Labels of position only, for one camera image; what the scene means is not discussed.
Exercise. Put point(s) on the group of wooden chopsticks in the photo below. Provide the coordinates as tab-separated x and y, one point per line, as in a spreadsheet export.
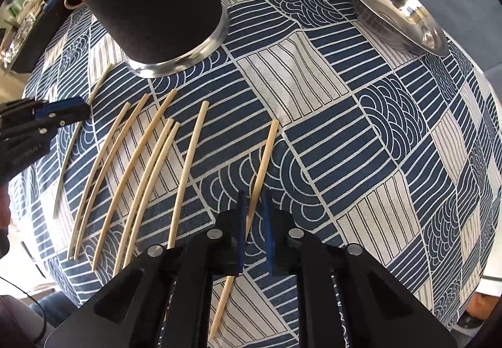
192	159

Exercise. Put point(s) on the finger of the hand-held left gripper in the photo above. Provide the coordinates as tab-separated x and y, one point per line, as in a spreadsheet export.
72	117
59	106

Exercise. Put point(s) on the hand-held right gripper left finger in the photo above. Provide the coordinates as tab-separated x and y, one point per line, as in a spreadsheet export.
240	232

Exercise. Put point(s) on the single wooden chopstick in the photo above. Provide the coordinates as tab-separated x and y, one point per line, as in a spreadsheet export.
266	152
64	167

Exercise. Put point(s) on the person's leg in jeans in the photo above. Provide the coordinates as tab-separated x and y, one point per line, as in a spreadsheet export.
51	308

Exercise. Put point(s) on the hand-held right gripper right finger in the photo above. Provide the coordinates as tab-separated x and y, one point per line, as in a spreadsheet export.
268	232

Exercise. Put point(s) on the black side table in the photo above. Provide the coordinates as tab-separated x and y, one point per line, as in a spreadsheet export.
35	48

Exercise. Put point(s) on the person's left forearm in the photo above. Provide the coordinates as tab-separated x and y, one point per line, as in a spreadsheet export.
3	206

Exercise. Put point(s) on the stainless steel bowl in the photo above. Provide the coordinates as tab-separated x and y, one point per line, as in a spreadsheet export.
392	6

